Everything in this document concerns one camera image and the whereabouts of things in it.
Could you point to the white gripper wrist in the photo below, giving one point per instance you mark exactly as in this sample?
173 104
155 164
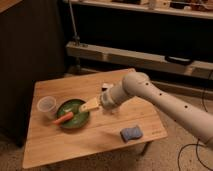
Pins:
109 99

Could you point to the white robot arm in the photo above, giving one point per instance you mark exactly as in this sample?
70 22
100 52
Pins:
134 84

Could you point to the orange carrot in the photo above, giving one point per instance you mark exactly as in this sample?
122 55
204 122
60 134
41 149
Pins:
64 118

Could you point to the wooden folding table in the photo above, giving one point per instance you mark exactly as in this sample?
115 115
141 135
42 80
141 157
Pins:
47 143

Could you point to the clear plastic cup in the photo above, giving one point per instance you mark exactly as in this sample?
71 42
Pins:
47 105

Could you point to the blue sponge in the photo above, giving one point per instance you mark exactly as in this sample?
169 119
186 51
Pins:
133 133

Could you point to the metal stand pole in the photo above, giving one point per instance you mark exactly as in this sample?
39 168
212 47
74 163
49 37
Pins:
76 36

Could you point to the upper wooden shelf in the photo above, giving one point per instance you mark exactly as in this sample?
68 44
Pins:
142 8

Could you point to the long white shelf rail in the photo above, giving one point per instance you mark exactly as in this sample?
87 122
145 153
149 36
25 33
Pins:
138 59

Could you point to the black handle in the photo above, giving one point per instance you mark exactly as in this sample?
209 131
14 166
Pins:
178 61

